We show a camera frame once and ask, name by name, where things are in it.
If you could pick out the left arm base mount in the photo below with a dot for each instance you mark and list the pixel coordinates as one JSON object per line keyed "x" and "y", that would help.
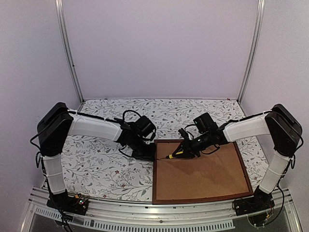
{"x": 77, "y": 204}

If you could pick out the right aluminium corner post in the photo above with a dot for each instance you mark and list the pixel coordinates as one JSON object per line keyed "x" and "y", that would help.
{"x": 253, "y": 49}

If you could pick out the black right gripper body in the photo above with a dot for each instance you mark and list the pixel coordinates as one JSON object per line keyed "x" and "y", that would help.
{"x": 199, "y": 145}

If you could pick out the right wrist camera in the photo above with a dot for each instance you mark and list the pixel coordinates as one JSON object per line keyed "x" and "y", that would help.
{"x": 185, "y": 134}

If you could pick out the yellow handled screwdriver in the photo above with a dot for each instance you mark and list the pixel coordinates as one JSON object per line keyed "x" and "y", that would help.
{"x": 172, "y": 156}

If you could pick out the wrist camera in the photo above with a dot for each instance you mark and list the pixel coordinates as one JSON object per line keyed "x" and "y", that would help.
{"x": 153, "y": 135}
{"x": 185, "y": 134}

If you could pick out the red-brown wooden picture frame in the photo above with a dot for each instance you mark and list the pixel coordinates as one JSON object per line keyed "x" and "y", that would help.
{"x": 211, "y": 177}

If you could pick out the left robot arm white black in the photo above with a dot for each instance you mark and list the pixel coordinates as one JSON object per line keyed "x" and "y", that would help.
{"x": 100, "y": 157}

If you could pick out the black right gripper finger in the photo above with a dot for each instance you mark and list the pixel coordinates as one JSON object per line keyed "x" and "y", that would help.
{"x": 183, "y": 146}
{"x": 189, "y": 155}

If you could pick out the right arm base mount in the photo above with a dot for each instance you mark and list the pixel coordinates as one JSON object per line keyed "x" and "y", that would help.
{"x": 253, "y": 204}

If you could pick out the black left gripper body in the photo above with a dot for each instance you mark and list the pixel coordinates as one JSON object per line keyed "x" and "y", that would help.
{"x": 141, "y": 152}

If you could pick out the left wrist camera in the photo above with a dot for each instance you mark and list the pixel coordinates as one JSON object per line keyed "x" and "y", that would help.
{"x": 153, "y": 135}

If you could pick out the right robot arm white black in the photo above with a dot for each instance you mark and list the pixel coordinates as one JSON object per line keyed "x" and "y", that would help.
{"x": 278, "y": 124}

